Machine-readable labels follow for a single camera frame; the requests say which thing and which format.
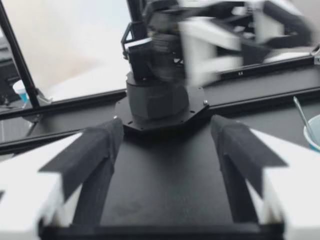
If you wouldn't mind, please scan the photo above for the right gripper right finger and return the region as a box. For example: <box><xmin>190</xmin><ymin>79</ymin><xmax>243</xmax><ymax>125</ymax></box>
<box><xmin>209</xmin><ymin>114</ymin><xmax>320</xmax><ymax>240</ymax></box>

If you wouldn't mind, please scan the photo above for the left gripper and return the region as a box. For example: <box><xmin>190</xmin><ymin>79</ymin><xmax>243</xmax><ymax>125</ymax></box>
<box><xmin>147</xmin><ymin>8</ymin><xmax>272</xmax><ymax>85</ymax></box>

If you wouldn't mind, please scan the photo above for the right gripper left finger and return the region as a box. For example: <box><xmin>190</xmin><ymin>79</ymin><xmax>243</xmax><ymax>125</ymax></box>
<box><xmin>0</xmin><ymin>116</ymin><xmax>125</xmax><ymax>240</ymax></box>

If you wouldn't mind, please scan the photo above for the blue cup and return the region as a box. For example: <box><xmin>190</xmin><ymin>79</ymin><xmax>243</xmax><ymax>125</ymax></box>
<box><xmin>12</xmin><ymin>79</ymin><xmax>32</xmax><ymax>110</ymax></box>
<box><xmin>302</xmin><ymin>117</ymin><xmax>320</xmax><ymax>154</ymax></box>

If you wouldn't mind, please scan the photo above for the black frame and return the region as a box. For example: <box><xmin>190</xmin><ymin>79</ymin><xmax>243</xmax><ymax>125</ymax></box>
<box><xmin>0</xmin><ymin>0</ymin><xmax>320</xmax><ymax>121</ymax></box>

